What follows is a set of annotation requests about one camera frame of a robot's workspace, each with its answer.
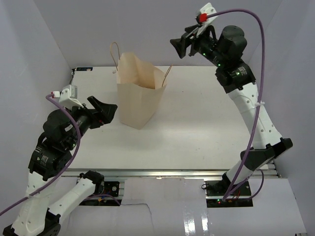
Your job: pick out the left blue table label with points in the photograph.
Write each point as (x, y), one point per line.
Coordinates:
(84, 68)

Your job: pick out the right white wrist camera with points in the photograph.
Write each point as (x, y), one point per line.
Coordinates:
(203, 18)

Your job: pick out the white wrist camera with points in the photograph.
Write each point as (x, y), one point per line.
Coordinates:
(68, 97)
(203, 18)

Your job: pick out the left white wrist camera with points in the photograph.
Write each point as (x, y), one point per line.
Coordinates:
(68, 97)

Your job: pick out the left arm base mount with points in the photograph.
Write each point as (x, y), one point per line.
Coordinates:
(110, 197)

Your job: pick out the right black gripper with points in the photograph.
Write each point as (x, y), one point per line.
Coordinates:
(181, 45)

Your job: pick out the aluminium front rail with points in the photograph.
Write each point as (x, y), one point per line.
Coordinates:
(160, 173)

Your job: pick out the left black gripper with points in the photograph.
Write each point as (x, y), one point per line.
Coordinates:
(107, 110)

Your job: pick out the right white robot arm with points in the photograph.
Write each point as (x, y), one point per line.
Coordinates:
(239, 83)

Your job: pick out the beige paper bag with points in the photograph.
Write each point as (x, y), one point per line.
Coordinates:
(140, 86)

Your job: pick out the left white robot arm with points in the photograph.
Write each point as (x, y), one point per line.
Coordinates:
(55, 150)

